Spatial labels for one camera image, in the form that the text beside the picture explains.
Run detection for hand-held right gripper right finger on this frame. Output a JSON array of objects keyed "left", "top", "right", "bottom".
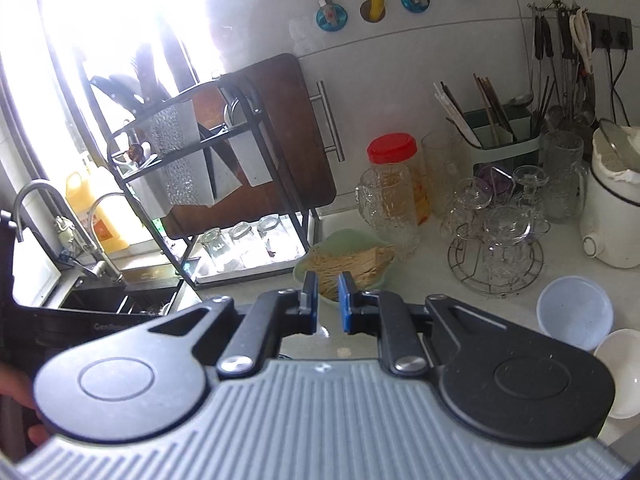
[{"left": 337, "top": 271, "right": 501, "bottom": 376}]

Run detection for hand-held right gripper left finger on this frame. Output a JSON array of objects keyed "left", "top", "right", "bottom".
[{"left": 150, "top": 270, "right": 321, "bottom": 378}]

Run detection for pale blue plastic bowl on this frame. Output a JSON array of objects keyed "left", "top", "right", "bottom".
[{"left": 537, "top": 276, "right": 614, "bottom": 353}]

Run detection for white ceramic bowl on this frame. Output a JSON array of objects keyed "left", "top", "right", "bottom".
[{"left": 593, "top": 329, "right": 640, "bottom": 420}]

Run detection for person's left hand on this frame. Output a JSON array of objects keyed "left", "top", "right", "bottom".
[{"left": 0, "top": 364, "right": 48, "bottom": 447}]

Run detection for green plastic basket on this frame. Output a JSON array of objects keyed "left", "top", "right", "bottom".
[{"left": 294, "top": 230, "right": 396, "bottom": 303}]

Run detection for dried noodles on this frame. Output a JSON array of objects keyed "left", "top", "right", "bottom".
[{"left": 305, "top": 246, "right": 393, "bottom": 296}]

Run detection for white drip tray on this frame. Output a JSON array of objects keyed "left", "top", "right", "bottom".
[{"left": 195, "top": 215, "right": 311, "bottom": 283}]

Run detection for white rectangular panel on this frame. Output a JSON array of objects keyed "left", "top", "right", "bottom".
[{"left": 12, "top": 245, "right": 63, "bottom": 308}]

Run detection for black metal dish rack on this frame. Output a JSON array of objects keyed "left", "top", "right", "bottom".
[{"left": 87, "top": 72, "right": 321, "bottom": 291}]

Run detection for upturned clear glass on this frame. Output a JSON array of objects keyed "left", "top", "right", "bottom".
[
  {"left": 201, "top": 228, "right": 235, "bottom": 271},
  {"left": 257, "top": 214, "right": 293, "bottom": 258},
  {"left": 230, "top": 221, "right": 263, "bottom": 266}
]

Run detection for textured glass mug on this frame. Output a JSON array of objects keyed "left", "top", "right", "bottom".
[{"left": 356, "top": 165, "right": 421, "bottom": 261}]

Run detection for tall steel faucet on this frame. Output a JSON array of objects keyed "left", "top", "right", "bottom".
[{"left": 12, "top": 180, "right": 126, "bottom": 283}]

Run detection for yellow detergent bottle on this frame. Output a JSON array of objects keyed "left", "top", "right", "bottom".
[{"left": 65, "top": 152, "right": 131, "bottom": 253}]

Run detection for small gooseneck faucet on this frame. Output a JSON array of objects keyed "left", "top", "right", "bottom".
[{"left": 87, "top": 191, "right": 166, "bottom": 261}]

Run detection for white utensil holder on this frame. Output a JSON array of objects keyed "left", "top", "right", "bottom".
[{"left": 227, "top": 130, "right": 273, "bottom": 186}]

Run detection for red-lid plastic jar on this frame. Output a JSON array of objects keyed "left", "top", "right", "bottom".
[{"left": 367, "top": 133, "right": 432, "bottom": 226}]

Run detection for tall clear glass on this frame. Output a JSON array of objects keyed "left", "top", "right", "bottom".
[{"left": 421, "top": 132, "right": 466, "bottom": 218}]

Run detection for brown wooden cutting board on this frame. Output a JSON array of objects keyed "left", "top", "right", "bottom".
[{"left": 165, "top": 53, "right": 337, "bottom": 238}]

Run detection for purple cup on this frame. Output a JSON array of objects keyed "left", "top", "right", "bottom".
[{"left": 475, "top": 165, "right": 516, "bottom": 196}]

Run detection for textured knife holder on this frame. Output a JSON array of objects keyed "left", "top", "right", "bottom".
[{"left": 135, "top": 102, "right": 201, "bottom": 206}]

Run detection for white chopsticks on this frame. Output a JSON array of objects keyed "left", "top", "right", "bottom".
[{"left": 434, "top": 80, "right": 481, "bottom": 146}]

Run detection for green chopstick holder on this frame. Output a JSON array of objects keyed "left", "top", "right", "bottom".
[{"left": 462, "top": 105, "right": 543, "bottom": 181}]

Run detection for brown chopsticks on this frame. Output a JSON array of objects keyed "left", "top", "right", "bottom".
[{"left": 474, "top": 74, "right": 516, "bottom": 143}]

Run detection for clear glass pitcher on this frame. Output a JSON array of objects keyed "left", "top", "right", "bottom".
[{"left": 542, "top": 131, "right": 588, "bottom": 223}]

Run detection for dark chopsticks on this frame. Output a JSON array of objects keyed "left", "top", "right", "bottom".
[{"left": 532, "top": 77, "right": 551, "bottom": 131}]

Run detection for white electric pot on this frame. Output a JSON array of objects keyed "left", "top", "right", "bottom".
[{"left": 580, "top": 119, "right": 640, "bottom": 268}]

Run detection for row of hanging kitchen utensils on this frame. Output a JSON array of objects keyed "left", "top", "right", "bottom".
[{"left": 527, "top": 0, "right": 601, "bottom": 128}]

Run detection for black power strip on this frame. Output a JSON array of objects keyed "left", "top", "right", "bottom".
[{"left": 587, "top": 12, "right": 633, "bottom": 53}]

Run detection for round wire glass rack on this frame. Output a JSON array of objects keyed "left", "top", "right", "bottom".
[{"left": 447, "top": 237, "right": 543, "bottom": 293}]

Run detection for metal cabinet handle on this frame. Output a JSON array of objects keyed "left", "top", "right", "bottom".
[{"left": 307, "top": 81, "right": 346, "bottom": 162}]

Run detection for wire rack with glasses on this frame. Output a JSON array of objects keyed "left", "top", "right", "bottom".
[{"left": 442, "top": 165, "right": 551, "bottom": 281}]

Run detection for bundle of black-handled knives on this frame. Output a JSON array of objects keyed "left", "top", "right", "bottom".
[{"left": 90, "top": 35, "right": 168, "bottom": 111}]

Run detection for white-handled scissors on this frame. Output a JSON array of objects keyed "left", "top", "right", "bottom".
[{"left": 570, "top": 7, "right": 596, "bottom": 76}]

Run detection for black power cable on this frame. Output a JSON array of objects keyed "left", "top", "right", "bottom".
[
  {"left": 602, "top": 30, "right": 618, "bottom": 121},
  {"left": 612, "top": 30, "right": 632, "bottom": 126}
]

